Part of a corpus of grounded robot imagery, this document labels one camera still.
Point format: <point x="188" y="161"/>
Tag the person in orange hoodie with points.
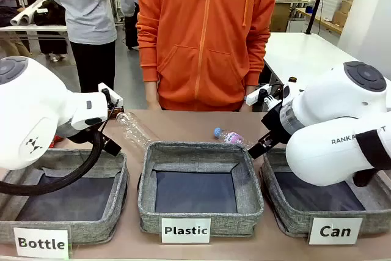
<point x="201" y="44"/>

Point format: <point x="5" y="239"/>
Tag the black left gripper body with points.
<point x="112" y="146"/>

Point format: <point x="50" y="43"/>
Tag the black bag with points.
<point x="50" y="15"/>

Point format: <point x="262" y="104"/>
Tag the black tripod pole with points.
<point x="317" y="1"/>

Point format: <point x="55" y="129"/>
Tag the white Bottle label card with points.
<point x="41" y="242"/>

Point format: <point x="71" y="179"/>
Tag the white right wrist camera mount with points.
<point x="255" y="96"/>

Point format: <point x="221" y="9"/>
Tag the grey fabric basket labelled Plastic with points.
<point x="195" y="154"/>

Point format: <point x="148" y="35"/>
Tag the wooden top bench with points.
<point x="320" y="21"/>

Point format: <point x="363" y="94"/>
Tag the white background workbench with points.
<point x="30" y="28"/>

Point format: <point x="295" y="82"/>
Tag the grey fabric basket labelled Bottle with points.
<point x="119" y="187"/>

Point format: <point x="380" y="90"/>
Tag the person's left hand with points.
<point x="247" y="105"/>

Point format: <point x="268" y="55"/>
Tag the pink-label plastic bottle blue cap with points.
<point x="233" y="137"/>

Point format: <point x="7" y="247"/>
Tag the large white table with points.
<point x="299" y="53"/>

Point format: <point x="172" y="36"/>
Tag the white paper roll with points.
<point x="27" y="13"/>

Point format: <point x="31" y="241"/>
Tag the person's right hand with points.
<point x="152" y="97"/>

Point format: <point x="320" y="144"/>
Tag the person in grey sweatshirt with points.
<point x="88" y="7"/>

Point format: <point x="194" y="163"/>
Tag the clear unlabelled plastic bottle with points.
<point x="134" y="132"/>

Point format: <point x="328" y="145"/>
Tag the stacked cardboard boxes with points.
<point x="343" y="10"/>

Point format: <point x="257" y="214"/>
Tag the white Plastic label card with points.
<point x="185" y="230"/>

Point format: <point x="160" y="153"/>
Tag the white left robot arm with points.
<point x="30" y="105"/>

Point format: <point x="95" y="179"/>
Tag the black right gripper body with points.
<point x="275" y="123"/>

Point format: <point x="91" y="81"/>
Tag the white Can label card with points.
<point x="335" y="231"/>

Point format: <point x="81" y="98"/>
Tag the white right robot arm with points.
<point x="336" y="105"/>

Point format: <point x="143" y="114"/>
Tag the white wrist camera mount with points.
<point x="112" y="99"/>
<point x="255" y="96"/>

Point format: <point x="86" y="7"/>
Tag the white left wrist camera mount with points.
<point x="112" y="99"/>

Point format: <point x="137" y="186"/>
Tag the grey fabric basket labelled Can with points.
<point x="290" y="218"/>

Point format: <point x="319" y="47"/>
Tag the person in dark clothes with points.
<point x="132" y="31"/>

